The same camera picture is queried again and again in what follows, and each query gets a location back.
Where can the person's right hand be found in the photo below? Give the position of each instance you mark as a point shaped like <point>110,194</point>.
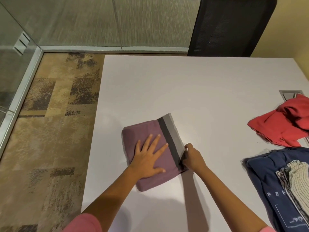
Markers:
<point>194,158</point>

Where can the person's left hand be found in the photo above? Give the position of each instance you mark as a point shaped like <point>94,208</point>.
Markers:
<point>147,159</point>

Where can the mauve striped t-shirt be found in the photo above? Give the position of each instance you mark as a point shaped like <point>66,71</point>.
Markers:
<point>157,132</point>

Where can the navy blue hoodie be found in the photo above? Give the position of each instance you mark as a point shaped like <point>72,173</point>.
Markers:
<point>263,176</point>

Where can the red garment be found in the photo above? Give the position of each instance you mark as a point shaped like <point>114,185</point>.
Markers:
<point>282,123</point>

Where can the striped knit top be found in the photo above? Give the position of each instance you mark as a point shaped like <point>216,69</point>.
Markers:
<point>295,186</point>

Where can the person's left forearm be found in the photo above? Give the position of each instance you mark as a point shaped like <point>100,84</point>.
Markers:
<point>108,202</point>

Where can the person's right forearm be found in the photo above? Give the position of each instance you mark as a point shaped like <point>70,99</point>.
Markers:
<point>229,200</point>

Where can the person's left pink sleeve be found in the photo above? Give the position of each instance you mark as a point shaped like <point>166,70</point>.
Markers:
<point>83,224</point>

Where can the person's pink sleeve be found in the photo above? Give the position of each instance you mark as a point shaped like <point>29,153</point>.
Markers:
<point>267,230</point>
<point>83,224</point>

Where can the person's right pink sleeve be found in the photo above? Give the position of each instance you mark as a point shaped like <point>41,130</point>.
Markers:
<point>267,230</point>

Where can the black mesh office chair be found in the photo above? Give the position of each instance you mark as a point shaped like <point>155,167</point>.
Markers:
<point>229,26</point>

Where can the metal glass door bracket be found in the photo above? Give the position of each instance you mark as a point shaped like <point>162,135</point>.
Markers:
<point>22,43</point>

